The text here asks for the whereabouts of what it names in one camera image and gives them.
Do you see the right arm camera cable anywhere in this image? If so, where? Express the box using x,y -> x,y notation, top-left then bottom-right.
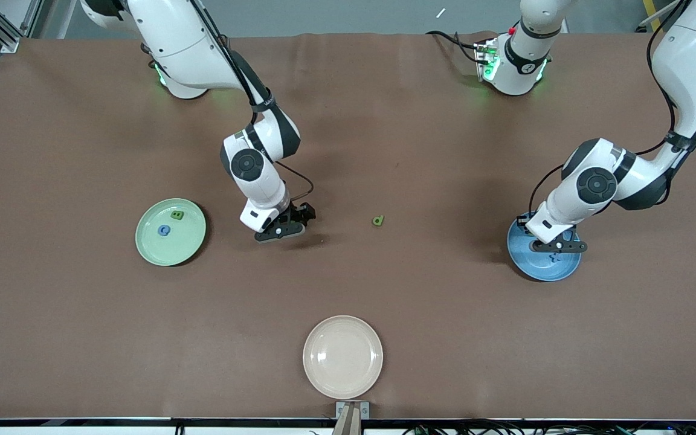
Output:
191,0 -> 315,206

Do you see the blue plate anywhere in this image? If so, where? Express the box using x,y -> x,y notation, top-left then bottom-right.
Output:
507,214 -> 582,282

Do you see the light green plate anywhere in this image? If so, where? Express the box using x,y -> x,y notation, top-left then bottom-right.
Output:
135,198 -> 207,267

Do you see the brown table mat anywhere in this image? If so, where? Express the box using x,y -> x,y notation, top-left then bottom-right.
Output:
0,31 -> 696,421

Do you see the base connector box green light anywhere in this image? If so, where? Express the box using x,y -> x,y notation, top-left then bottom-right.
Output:
474,37 -> 501,83

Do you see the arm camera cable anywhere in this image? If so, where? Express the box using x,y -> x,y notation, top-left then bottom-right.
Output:
528,0 -> 687,218
191,0 -> 315,206

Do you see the black base cable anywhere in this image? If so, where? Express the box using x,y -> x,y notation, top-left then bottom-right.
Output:
425,29 -> 483,66

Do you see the grey metal bar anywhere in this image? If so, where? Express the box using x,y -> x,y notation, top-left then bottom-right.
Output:
637,0 -> 685,30

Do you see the beige plate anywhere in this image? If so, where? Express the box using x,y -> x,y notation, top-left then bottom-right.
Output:
303,315 -> 384,400

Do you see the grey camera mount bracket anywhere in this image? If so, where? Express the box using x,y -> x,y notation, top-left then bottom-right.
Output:
333,401 -> 370,435

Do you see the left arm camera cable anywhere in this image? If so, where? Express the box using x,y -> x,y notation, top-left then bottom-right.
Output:
528,0 -> 687,218

